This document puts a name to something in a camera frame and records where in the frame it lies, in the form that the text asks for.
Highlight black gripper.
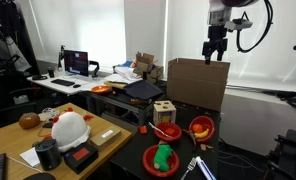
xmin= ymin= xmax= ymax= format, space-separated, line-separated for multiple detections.
xmin=202 ymin=25 xmax=229 ymax=66

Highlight red plastic bowl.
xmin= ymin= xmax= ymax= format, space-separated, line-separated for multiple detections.
xmin=153 ymin=121 xmax=183 ymax=143
xmin=188 ymin=115 xmax=216 ymax=144
xmin=142 ymin=144 xmax=181 ymax=178

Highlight white spoon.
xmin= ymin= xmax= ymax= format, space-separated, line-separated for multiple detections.
xmin=180 ymin=157 xmax=198 ymax=180

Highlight white plastic fork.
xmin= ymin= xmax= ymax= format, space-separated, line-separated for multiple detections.
xmin=148 ymin=122 xmax=175 ymax=138

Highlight orange bowl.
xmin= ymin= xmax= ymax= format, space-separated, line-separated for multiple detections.
xmin=90 ymin=85 xmax=112 ymax=95

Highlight large cardboard box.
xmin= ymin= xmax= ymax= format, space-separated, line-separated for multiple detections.
xmin=166 ymin=57 xmax=231 ymax=113

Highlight small open cardboard box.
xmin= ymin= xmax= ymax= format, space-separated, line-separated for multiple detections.
xmin=133 ymin=51 xmax=165 ymax=84

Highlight orange toy fruit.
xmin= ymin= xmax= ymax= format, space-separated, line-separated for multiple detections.
xmin=192 ymin=123 xmax=204 ymax=134

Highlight wooden shape sorter box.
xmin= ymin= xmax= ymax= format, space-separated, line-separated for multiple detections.
xmin=152 ymin=99 xmax=178 ymax=127

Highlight dark blue plastic lid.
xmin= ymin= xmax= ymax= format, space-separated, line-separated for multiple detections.
xmin=122 ymin=79 xmax=165 ymax=102

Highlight yellow toy banana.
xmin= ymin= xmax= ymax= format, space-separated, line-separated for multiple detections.
xmin=193 ymin=128 xmax=211 ymax=140

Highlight orange square block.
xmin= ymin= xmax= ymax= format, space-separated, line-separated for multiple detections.
xmin=164 ymin=127 xmax=178 ymax=136

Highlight pile of white papers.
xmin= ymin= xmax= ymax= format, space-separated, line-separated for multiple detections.
xmin=111 ymin=65 xmax=143 ymax=85

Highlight tan paper scrap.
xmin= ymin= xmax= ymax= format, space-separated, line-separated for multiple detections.
xmin=199 ymin=143 xmax=214 ymax=151

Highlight yellow envelope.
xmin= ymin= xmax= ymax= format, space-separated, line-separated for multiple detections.
xmin=103 ymin=80 xmax=129 ymax=90

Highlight white blue toothpaste tube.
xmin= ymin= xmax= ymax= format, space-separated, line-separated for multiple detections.
xmin=195 ymin=155 xmax=218 ymax=180

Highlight green plush toy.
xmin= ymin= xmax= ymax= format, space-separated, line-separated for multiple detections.
xmin=153 ymin=143 xmax=174 ymax=173

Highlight black equipment chair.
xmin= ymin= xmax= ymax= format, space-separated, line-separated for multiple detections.
xmin=262 ymin=129 xmax=296 ymax=180

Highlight flat brown cardboard box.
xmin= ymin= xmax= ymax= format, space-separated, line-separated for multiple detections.
xmin=88 ymin=125 xmax=123 ymax=151

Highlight computer monitor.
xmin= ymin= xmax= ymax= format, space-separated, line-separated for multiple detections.
xmin=63 ymin=49 xmax=90 ymax=78

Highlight black webcam on stand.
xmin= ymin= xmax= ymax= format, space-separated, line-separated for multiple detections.
xmin=57 ymin=44 xmax=66 ymax=72

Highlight black cup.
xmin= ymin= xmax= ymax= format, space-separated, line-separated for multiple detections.
xmin=47 ymin=66 xmax=56 ymax=79

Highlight black box red label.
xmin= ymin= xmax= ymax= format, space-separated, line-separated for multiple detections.
xmin=62 ymin=142 xmax=100 ymax=175

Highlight white desk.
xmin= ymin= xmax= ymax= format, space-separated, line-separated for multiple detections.
xmin=26 ymin=71 xmax=122 ymax=98

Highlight black headphones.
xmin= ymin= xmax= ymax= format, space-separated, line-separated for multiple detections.
xmin=31 ymin=74 xmax=49 ymax=81

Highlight brown ball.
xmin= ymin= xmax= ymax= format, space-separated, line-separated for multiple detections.
xmin=18 ymin=112 xmax=42 ymax=130

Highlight white tissue box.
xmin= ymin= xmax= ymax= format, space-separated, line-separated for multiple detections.
xmin=12 ymin=94 xmax=31 ymax=105

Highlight hanging dark coats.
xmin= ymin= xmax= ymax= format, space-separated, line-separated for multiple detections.
xmin=0 ymin=0 xmax=32 ymax=73

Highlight white paper sheet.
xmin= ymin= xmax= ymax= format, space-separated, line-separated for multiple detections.
xmin=19 ymin=146 xmax=42 ymax=168

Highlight black oval pouch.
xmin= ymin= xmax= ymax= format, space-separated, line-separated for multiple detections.
xmin=22 ymin=172 xmax=57 ymax=180

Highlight black office chair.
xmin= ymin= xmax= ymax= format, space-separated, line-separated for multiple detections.
xmin=0 ymin=85 xmax=39 ymax=132

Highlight wooden desk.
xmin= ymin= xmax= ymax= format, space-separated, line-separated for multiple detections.
xmin=0 ymin=102 xmax=133 ymax=180

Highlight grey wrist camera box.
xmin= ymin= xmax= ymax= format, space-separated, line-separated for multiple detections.
xmin=223 ymin=18 xmax=254 ymax=33

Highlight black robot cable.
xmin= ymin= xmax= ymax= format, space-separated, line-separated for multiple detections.
xmin=236 ymin=0 xmax=275 ymax=54

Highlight tangled cable bundle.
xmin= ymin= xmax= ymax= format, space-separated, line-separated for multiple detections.
xmin=37 ymin=107 xmax=61 ymax=122

